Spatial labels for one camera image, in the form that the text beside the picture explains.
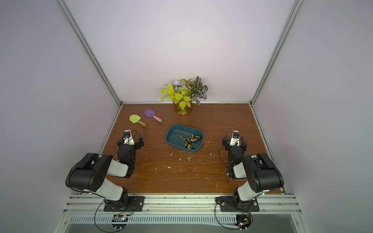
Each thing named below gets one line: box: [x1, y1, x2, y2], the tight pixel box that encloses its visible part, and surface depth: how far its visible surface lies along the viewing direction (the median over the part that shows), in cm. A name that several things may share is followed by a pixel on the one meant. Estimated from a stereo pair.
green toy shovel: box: [129, 114, 147, 127], surface depth 113 cm
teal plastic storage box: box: [165, 124, 204, 153], surface depth 99 cm
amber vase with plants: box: [159, 76, 208, 117], surface depth 99 cm
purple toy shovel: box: [144, 108, 163, 123], surface depth 116 cm
